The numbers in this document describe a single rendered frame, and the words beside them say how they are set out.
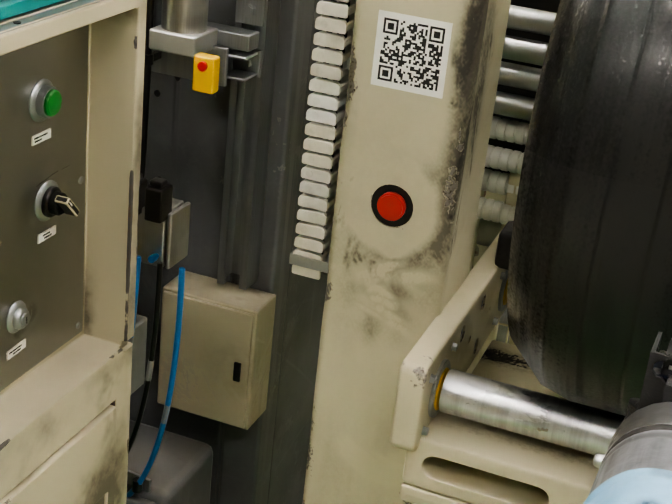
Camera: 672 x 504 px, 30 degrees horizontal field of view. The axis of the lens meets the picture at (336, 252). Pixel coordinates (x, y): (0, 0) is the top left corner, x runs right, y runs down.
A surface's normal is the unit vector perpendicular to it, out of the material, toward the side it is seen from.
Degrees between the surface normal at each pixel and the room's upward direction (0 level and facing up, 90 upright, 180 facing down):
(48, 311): 90
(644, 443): 29
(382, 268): 90
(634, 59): 66
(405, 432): 90
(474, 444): 0
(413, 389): 90
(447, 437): 0
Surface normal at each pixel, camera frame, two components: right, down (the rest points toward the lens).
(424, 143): -0.36, 0.34
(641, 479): -0.17, -0.96
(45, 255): 0.93, 0.23
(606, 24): -0.50, -0.20
